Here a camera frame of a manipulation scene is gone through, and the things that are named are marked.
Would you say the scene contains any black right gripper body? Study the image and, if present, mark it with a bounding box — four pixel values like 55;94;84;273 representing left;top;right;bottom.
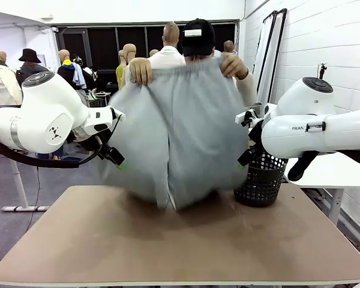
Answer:
246;121;265;157

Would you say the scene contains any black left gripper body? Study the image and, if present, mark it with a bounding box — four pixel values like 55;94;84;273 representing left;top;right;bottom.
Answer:
79;134;112;160

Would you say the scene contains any person's left forearm cream sleeve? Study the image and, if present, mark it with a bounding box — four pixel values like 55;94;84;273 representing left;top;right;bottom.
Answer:
235;71;257;107

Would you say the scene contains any person's left hand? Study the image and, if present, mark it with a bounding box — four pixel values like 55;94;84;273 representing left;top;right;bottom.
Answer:
220;52;249;80

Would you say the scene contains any person's right hand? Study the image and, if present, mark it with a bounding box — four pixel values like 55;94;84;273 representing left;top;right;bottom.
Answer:
128;57;153;85

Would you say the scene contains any black perforated plastic basket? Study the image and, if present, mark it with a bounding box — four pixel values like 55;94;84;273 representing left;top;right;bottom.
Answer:
233;149;289;208

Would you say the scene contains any mannequin in yellow-green top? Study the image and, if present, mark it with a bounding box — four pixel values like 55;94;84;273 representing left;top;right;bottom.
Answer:
116;50;130;89

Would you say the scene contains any mannequin in navy yellow top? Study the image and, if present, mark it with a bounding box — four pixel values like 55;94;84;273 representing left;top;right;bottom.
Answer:
57;49;89;91

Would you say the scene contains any white table with banded foot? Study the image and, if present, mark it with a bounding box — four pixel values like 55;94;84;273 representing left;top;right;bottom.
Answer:
0;146;50;212

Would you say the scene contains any mannequin in dark jacket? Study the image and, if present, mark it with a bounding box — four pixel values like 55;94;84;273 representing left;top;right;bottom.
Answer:
16;61;50;88

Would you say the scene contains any mannequin in cream jacket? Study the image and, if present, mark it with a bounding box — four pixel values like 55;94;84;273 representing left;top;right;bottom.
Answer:
0;50;22;107

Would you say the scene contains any black bucket hat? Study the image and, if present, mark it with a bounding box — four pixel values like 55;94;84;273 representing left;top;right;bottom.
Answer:
19;48;42;64

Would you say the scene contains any mannequin in white shirt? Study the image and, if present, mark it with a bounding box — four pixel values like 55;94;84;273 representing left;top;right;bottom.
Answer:
148;21;187;68

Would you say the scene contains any black baseball cap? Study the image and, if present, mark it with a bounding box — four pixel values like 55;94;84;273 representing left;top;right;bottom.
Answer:
181;18;216;57

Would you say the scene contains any thin black left camera cable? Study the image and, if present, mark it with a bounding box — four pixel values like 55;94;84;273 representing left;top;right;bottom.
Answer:
76;115;122;166

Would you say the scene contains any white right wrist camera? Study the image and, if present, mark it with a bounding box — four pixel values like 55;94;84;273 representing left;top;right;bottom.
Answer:
235;108;256;127

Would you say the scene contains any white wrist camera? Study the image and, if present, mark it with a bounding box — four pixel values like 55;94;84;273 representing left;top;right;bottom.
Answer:
235;108;256;127
109;106;126;121

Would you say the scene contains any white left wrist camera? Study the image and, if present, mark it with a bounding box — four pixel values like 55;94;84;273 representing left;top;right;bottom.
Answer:
109;106;126;121

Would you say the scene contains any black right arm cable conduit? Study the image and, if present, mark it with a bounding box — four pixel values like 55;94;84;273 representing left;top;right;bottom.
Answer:
287;149;360;182

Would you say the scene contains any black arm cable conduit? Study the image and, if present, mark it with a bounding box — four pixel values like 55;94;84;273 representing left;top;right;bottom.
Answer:
0;136;104;169
287;149;360;182

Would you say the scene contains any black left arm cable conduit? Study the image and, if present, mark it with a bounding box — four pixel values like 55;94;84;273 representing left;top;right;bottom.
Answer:
0;136;104;169

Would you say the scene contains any white panel black frame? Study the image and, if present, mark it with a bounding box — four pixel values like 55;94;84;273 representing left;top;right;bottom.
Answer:
253;10;279;100
265;8;288;105

